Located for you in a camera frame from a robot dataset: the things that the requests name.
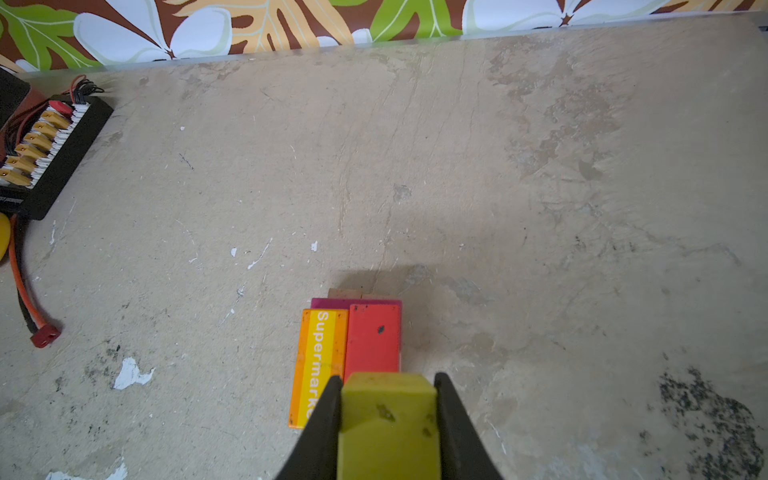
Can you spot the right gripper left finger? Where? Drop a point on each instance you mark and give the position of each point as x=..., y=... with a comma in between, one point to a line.
x=315, y=454

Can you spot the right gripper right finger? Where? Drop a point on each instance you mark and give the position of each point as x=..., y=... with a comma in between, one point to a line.
x=462, y=453

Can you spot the yellow-green cube block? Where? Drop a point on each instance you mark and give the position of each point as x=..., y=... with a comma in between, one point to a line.
x=388, y=428

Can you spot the orange cylinder block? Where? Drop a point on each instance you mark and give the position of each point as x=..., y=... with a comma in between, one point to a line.
x=320, y=356

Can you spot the red wood block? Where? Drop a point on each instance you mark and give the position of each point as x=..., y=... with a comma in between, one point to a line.
x=374, y=338

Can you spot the magenta wood block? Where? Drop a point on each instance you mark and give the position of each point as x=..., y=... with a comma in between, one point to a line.
x=346, y=303

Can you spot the natural wood block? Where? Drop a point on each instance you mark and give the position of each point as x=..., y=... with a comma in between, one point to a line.
x=338, y=293

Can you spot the yellow tape measure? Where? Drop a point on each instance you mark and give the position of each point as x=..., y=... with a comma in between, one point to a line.
x=5, y=234

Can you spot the black tool case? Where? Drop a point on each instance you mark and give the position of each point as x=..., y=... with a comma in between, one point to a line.
x=17, y=99

